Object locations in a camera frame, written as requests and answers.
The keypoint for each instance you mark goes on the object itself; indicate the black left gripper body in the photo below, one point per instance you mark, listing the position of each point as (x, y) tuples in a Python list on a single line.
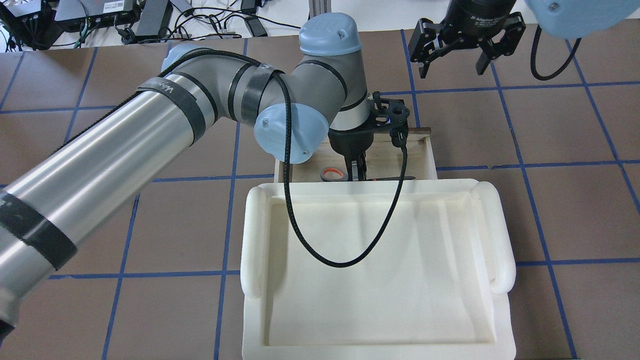
[(351, 143)]

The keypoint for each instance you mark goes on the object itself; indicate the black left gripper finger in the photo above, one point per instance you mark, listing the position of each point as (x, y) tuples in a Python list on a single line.
[(352, 169), (361, 169)]

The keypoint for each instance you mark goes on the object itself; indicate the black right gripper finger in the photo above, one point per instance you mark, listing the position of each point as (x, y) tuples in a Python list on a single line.
[(427, 44), (513, 28)]

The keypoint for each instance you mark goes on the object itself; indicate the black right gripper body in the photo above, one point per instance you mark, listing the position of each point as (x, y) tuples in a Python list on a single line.
[(475, 15)]

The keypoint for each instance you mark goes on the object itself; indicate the brown wooden drawer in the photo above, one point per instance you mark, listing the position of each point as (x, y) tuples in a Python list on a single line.
[(383, 160)]

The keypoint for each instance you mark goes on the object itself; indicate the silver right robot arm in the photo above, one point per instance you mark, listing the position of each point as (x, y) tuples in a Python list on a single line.
[(567, 19)]

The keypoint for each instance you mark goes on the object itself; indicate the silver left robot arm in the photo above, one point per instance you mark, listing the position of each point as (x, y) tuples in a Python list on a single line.
[(47, 213)]

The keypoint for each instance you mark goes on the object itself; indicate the cream plastic tray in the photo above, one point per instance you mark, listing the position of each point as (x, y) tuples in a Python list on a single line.
[(435, 287)]

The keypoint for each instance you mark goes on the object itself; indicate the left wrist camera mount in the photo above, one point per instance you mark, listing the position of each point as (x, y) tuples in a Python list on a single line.
[(390, 116)]

